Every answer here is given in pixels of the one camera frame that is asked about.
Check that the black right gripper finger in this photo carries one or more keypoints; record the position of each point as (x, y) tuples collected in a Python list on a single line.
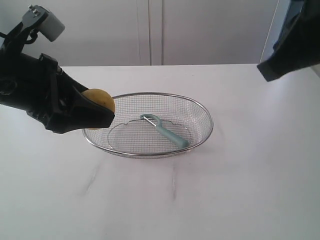
[(298, 44)]

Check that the teal vegetable peeler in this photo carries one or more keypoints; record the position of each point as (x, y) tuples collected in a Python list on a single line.
[(154, 120)]

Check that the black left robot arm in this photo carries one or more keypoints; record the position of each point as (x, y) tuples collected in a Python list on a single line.
[(15, 40)]

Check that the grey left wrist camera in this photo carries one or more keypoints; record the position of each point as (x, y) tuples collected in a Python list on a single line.
[(44, 21)]

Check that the metal wire mesh basket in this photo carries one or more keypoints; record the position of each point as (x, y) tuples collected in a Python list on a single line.
[(132, 137)]

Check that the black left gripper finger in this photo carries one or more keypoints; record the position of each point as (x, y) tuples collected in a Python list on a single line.
[(67, 109)]

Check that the yellow lemon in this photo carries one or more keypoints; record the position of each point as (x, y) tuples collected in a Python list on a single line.
[(102, 98)]

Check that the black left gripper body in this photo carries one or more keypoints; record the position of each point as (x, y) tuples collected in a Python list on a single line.
[(31, 85)]

